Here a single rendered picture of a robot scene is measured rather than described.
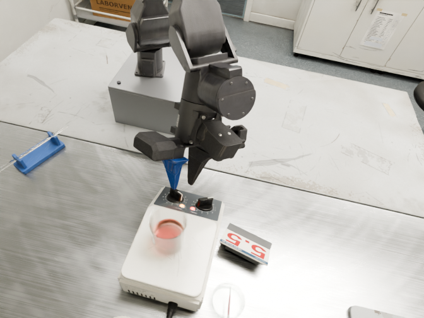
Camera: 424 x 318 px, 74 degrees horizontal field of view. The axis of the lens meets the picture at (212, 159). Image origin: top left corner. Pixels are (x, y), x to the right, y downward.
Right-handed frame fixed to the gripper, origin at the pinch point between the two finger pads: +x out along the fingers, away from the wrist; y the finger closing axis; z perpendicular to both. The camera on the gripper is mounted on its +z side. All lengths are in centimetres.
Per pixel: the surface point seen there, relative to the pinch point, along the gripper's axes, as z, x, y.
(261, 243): 12.8, 11.6, 11.1
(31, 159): -29.1, 8.9, -15.8
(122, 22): -200, -23, 94
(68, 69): -54, -6, 0
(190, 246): 9.2, 8.1, -4.8
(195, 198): 0.3, 6.8, 3.8
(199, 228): 8.1, 6.5, -2.2
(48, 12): -216, -18, 45
